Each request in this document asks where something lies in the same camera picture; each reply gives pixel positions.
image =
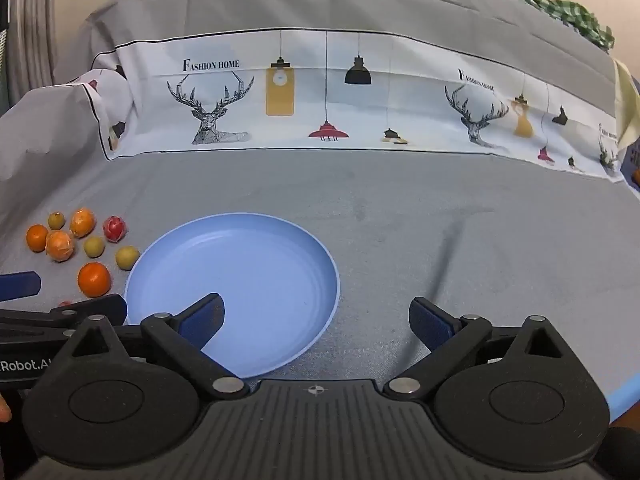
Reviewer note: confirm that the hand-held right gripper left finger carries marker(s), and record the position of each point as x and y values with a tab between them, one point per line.
197	325

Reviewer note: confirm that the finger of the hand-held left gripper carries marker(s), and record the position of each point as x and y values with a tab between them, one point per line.
100	308
20	285

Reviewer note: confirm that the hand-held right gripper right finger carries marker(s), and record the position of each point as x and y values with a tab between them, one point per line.
430	321

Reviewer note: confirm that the plastic-wrapped orange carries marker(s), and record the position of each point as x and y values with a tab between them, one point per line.
60	245
82	222

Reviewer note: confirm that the light blue plate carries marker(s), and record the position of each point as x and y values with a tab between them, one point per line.
260	280

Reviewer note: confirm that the person's left hand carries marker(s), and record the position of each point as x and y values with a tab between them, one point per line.
4	410

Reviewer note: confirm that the small green jujube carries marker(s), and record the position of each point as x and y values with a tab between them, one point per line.
56	220

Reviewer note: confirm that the light blue sheet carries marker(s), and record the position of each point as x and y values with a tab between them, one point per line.
622	397

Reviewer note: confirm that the grey pleated curtain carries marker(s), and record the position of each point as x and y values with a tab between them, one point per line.
30	10

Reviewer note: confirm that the pale yellow cloth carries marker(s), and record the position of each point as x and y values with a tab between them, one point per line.
625	105

